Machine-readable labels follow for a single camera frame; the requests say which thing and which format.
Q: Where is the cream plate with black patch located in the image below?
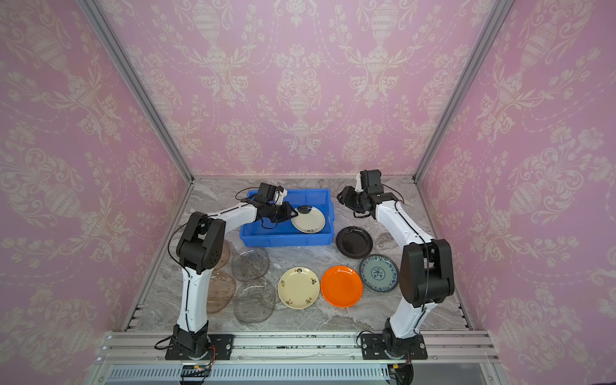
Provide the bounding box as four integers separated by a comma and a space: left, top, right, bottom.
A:
291, 205, 326, 234

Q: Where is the black round plate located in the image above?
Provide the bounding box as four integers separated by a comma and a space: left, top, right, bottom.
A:
335, 226, 374, 259

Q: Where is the brown glass plate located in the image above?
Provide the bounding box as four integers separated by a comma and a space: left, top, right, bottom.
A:
207, 269, 237, 314
213, 241, 231, 270

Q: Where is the blue floral patterned plate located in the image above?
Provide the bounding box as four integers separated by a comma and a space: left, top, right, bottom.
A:
359, 254, 399, 293

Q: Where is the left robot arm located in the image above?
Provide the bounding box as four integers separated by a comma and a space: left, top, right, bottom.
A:
170, 183, 298, 360

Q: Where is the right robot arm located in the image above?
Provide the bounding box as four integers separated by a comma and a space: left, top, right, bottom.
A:
337, 169, 455, 359

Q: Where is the blue plastic bin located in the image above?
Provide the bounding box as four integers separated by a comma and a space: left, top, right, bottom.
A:
239, 189, 335, 248

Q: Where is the grey glass plate upper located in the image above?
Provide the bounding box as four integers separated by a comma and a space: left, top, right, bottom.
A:
232, 248, 270, 282

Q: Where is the grey glass plate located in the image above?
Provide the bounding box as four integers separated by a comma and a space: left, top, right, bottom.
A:
232, 248, 270, 282
234, 278, 277, 323

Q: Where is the cream plate with flowers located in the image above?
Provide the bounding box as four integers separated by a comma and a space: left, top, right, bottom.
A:
278, 267, 321, 310

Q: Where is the orange round plate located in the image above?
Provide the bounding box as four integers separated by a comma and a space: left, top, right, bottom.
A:
321, 266, 364, 308

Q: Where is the grey glass plate lower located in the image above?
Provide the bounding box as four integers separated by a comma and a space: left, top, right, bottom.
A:
234, 278, 277, 323

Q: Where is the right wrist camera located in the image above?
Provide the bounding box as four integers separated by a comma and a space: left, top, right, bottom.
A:
355, 173, 363, 193

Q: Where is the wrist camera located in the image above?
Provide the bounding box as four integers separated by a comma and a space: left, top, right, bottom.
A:
355, 173, 363, 193
273, 186, 288, 205

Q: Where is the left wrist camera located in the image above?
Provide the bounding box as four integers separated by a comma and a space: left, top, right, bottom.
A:
273, 186, 288, 205

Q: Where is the aluminium front rail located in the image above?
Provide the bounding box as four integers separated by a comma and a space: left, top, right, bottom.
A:
86, 330, 507, 384

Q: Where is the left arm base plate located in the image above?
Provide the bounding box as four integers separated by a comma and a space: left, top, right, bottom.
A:
165, 334, 234, 361

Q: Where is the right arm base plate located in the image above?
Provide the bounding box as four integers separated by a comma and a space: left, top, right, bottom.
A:
356, 333, 428, 361

